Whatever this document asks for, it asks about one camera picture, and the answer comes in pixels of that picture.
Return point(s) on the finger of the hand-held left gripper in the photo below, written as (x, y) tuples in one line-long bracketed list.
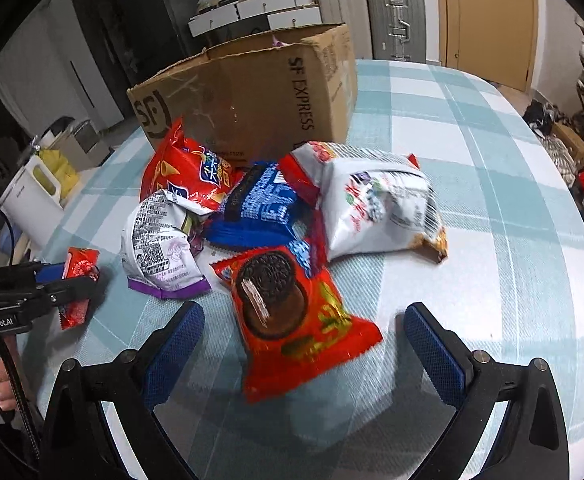
[(49, 272), (71, 290)]

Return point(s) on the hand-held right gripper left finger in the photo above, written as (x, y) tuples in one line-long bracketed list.
[(171, 360)]

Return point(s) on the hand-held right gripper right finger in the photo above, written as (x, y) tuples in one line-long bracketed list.
[(442, 360)]

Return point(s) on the small red snack packet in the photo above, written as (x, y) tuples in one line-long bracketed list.
[(79, 265)]

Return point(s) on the purple candy bag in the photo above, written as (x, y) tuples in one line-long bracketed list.
[(161, 250)]

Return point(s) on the red chocolate cookie packet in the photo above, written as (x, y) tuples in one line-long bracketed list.
[(297, 330)]

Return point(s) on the red chip bag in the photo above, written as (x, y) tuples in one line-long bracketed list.
[(181, 170)]

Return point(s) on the white snack bag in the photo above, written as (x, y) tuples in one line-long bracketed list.
[(372, 210)]

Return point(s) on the blue cookie packet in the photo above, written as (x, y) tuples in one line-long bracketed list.
[(262, 200)]

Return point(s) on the brown cardboard box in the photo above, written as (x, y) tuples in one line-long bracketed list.
[(252, 95)]

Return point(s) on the white kettle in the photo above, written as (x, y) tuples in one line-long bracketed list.
[(26, 200)]

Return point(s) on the yellow plastic bag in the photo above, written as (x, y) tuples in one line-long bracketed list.
[(64, 172)]

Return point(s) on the grey storage box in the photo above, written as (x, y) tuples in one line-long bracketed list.
[(86, 145)]

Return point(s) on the dark wardrobe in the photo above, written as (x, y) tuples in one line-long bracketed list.
[(96, 60)]

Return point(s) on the pile of floor shoes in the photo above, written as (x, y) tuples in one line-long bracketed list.
[(557, 155)]

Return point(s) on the small cardboard box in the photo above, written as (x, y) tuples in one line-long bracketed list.
[(572, 142)]

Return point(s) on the grey refrigerator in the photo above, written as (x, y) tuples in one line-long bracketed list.
[(156, 20)]

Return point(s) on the white knotted plastic bag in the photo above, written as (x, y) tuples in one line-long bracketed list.
[(209, 2)]

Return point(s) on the silver suitcase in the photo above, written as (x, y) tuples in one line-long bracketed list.
[(397, 20)]

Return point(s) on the wooden door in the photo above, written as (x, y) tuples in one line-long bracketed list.
[(492, 20)]

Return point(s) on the white drawer desk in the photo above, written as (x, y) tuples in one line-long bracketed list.
[(292, 17)]

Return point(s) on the beige suitcase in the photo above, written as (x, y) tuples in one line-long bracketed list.
[(342, 15)]

